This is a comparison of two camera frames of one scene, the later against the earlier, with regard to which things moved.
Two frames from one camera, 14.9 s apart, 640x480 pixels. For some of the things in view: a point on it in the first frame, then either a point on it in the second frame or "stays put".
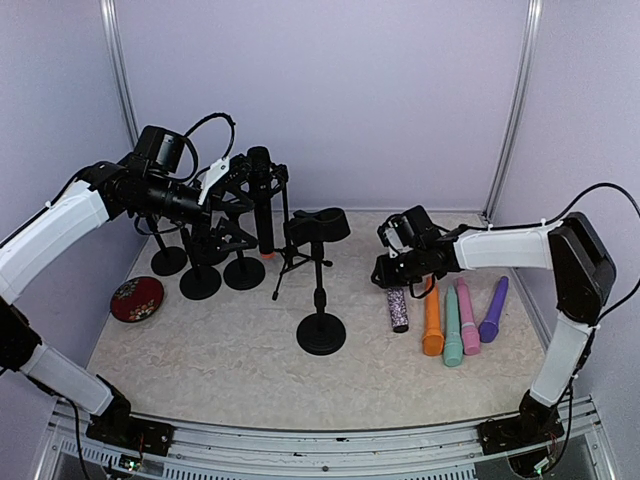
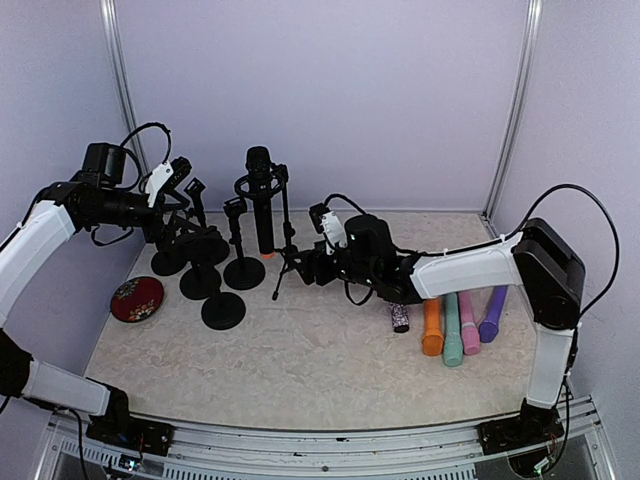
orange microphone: [433, 339] stays put
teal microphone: [453, 348] stays put
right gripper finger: [381, 276] → [309, 263]
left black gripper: [212, 234] → [163, 237]
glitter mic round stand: [321, 334] → [223, 310]
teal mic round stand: [199, 282] stays put
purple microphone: [489, 328] stays put
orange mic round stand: [244, 273] stays put
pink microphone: [471, 338] stays put
